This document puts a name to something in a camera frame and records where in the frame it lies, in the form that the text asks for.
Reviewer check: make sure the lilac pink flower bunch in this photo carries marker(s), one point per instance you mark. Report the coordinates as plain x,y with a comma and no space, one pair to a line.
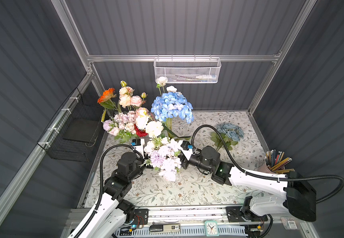
121,126

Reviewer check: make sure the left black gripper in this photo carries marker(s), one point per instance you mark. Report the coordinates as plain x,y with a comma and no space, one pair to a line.
143,160

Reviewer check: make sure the pink rose flower stem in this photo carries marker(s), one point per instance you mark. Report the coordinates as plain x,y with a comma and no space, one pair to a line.
137,102

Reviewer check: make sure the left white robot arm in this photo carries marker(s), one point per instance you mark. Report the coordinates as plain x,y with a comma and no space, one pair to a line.
110,210

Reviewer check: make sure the orange gerbera flower stem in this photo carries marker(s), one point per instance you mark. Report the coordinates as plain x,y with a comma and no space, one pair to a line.
109,100

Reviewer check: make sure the black wire mesh basket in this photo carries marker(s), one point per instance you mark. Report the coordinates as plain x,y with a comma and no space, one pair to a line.
78,131

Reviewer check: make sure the white rose flower stem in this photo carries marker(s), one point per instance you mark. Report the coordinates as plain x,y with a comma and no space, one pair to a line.
161,83

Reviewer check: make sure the cream rose flower spray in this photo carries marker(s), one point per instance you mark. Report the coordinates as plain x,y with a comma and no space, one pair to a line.
125,95

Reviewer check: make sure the silver black device on rail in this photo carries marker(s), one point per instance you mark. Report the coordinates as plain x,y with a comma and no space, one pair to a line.
165,228

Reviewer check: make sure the floral patterned table mat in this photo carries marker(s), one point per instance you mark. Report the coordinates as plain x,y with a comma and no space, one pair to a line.
192,187

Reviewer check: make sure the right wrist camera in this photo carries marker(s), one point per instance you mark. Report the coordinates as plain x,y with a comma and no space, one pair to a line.
186,148

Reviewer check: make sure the light blue hydrangea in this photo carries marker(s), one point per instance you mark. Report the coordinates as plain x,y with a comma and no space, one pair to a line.
230,135

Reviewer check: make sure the white wire mesh basket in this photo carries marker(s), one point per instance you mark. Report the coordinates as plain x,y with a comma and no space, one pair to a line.
189,70

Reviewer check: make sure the red gerbera flower stem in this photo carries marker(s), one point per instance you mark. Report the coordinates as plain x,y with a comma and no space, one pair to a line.
140,133

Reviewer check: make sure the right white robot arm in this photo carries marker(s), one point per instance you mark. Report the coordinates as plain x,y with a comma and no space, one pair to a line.
289,194

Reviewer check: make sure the small teal alarm clock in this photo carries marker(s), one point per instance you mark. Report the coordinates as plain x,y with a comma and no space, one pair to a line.
211,228

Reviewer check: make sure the dark blue hydrangea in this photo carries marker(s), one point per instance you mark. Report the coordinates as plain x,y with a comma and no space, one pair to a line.
172,105

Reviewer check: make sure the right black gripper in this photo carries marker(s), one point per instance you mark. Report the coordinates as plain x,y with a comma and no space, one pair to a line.
184,157

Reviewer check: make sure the pink pencil cup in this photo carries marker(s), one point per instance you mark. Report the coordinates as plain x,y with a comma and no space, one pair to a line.
276,162

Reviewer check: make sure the yellow tag on basket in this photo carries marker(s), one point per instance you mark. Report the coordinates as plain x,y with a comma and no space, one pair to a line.
103,116

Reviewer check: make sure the white peony flower stem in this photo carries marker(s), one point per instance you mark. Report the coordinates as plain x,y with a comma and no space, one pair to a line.
145,123

